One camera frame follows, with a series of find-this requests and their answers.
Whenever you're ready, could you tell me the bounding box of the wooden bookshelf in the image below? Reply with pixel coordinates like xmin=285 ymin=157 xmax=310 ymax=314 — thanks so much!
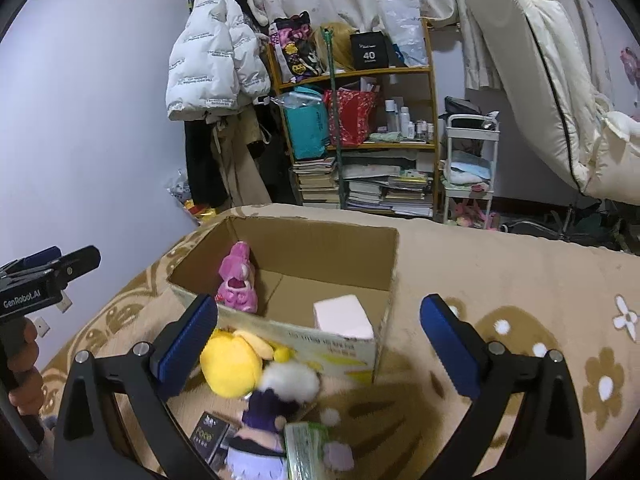
xmin=268 ymin=12 xmax=438 ymax=218

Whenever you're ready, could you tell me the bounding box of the wall power socket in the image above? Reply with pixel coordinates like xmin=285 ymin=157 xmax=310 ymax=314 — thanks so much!
xmin=34 ymin=318 xmax=50 ymax=338

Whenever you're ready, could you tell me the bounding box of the white fluffy pompom keychain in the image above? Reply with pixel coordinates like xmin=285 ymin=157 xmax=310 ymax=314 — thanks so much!
xmin=257 ymin=347 xmax=320 ymax=404

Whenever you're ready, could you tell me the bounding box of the green tissue pack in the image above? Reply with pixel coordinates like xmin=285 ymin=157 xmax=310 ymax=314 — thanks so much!
xmin=284 ymin=422 xmax=332 ymax=480

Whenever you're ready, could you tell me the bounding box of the yellow plush pouch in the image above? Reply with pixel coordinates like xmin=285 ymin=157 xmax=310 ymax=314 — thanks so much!
xmin=200 ymin=330 xmax=294 ymax=399

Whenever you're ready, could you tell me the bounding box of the purple haired plush doll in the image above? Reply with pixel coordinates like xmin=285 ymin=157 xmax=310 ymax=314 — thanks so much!
xmin=226 ymin=389 xmax=355 ymax=479

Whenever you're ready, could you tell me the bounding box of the clear plastic bag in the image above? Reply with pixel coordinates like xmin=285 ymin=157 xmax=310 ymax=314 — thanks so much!
xmin=378 ymin=0 xmax=428 ymax=67

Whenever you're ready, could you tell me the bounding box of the beige trench coat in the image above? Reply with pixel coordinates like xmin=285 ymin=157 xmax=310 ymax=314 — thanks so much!
xmin=212 ymin=106 xmax=271 ymax=207

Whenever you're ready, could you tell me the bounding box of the black Face tissue pack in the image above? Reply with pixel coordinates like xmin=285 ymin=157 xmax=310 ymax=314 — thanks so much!
xmin=190 ymin=412 xmax=239 ymax=469

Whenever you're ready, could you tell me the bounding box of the stack of books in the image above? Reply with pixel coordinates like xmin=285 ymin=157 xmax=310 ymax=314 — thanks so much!
xmin=292 ymin=156 xmax=340 ymax=209

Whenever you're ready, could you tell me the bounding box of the green pole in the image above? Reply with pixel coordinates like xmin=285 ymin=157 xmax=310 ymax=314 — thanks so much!
xmin=321 ymin=26 xmax=346 ymax=210

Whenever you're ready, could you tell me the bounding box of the pink plush bear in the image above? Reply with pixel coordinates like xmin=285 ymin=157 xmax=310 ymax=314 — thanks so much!
xmin=215 ymin=242 xmax=258 ymax=314

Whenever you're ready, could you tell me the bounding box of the cardboard box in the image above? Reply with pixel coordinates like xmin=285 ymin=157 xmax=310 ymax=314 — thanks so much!
xmin=168 ymin=216 xmax=399 ymax=385

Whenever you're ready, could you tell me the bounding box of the red gift bag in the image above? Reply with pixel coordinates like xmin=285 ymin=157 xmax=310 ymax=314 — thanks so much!
xmin=323 ymin=88 xmax=378 ymax=146

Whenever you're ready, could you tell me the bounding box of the person left hand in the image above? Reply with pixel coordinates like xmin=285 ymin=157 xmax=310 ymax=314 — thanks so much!
xmin=8 ymin=318 xmax=44 ymax=416

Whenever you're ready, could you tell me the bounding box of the teal shopping bag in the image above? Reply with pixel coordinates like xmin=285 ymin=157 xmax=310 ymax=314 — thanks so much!
xmin=280 ymin=87 xmax=329 ymax=160

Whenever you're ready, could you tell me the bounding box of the white rolling cart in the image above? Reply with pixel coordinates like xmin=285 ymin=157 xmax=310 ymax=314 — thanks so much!
xmin=442 ymin=110 xmax=500 ymax=230

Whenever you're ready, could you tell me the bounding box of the black box with 40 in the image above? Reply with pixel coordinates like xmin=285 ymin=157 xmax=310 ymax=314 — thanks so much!
xmin=349 ymin=32 xmax=390 ymax=70

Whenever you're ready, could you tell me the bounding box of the white puffer jacket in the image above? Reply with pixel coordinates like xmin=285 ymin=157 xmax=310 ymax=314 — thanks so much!
xmin=166 ymin=0 xmax=271 ymax=122

